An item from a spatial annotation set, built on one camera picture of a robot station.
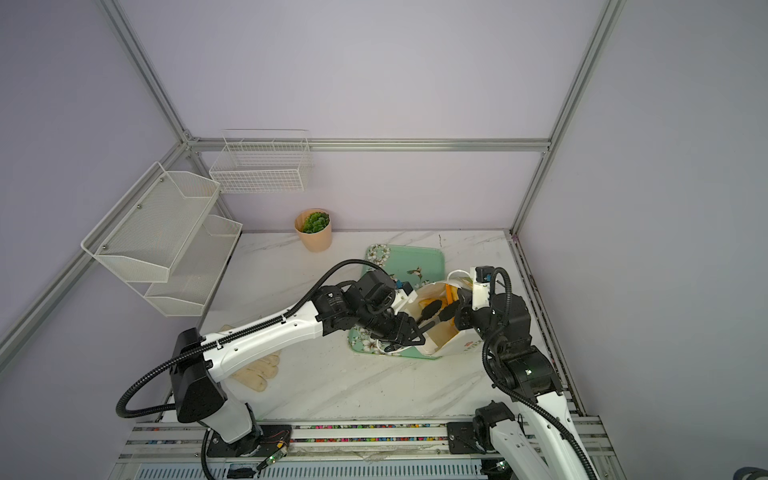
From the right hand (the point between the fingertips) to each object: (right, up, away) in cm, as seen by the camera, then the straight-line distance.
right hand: (457, 288), depth 69 cm
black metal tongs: (-5, -7, +9) cm, 12 cm away
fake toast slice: (+1, -3, +14) cm, 14 cm away
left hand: (-10, -12, -2) cm, 16 cm away
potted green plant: (-44, +19, +38) cm, 61 cm away
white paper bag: (0, -17, +19) cm, 25 cm away
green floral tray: (-8, +5, +39) cm, 40 cm away
